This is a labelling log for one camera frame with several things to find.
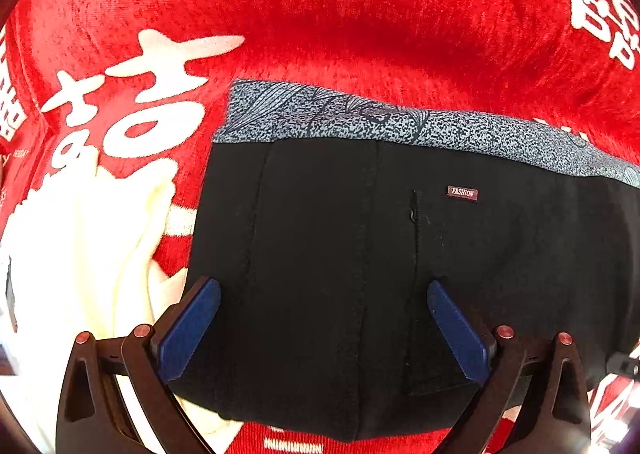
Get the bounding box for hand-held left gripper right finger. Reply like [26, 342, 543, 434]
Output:
[426, 279, 592, 454]

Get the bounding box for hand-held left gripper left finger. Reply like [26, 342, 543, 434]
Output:
[56, 277, 222, 454]

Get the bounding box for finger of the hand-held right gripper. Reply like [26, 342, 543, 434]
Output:
[606, 351, 640, 377]

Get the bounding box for black pants with grey waistband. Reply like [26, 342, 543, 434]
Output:
[172, 79, 640, 442]

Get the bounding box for red printed blanket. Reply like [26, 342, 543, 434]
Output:
[0, 0, 640, 454]

